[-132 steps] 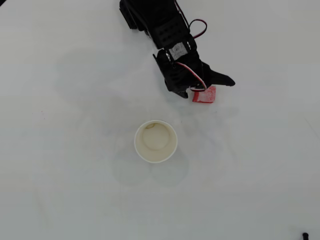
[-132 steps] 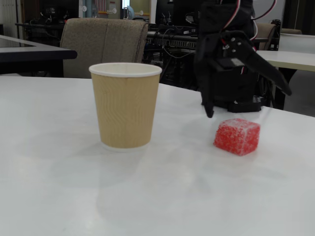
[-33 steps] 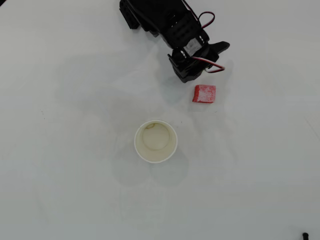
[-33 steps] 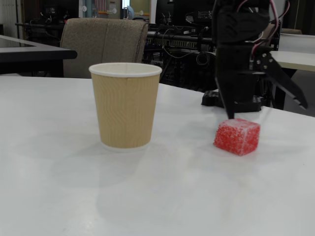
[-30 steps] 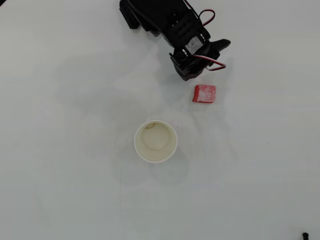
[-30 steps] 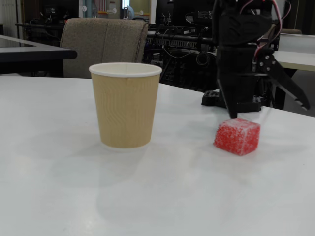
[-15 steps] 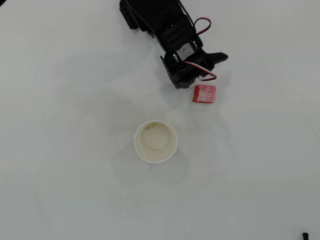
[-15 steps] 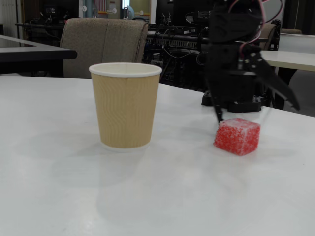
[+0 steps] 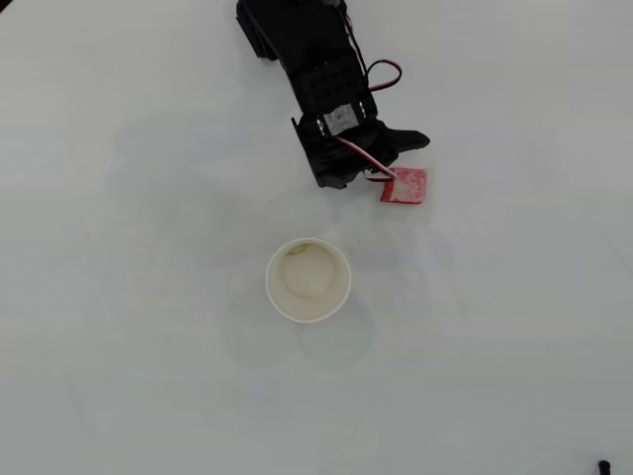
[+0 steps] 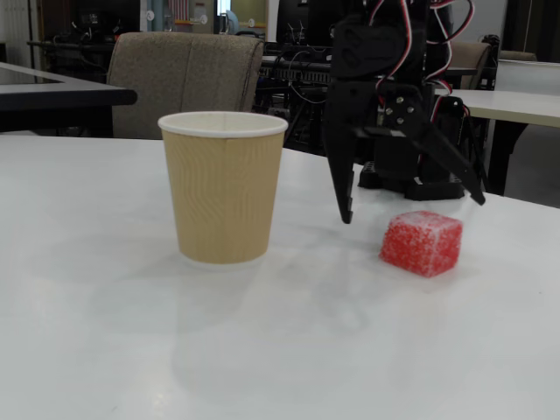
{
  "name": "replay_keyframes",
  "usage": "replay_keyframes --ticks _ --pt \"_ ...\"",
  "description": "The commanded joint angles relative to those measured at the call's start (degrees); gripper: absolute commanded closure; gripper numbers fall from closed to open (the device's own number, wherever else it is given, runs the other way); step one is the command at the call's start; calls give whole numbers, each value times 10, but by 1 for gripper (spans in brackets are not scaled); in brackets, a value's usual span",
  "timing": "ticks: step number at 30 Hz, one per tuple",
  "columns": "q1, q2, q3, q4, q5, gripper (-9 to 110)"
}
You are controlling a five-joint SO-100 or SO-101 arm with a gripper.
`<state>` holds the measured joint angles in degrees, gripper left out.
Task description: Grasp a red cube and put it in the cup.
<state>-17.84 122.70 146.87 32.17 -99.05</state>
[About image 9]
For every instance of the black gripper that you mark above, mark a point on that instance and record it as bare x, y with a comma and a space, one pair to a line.
332, 165

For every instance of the red cube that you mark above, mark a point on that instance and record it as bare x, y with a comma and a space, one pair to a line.
408, 187

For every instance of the white paper cup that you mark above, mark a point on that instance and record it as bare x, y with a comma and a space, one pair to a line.
309, 282

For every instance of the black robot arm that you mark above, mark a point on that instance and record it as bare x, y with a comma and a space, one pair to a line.
306, 44

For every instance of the small black object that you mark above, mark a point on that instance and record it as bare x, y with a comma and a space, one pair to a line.
604, 467

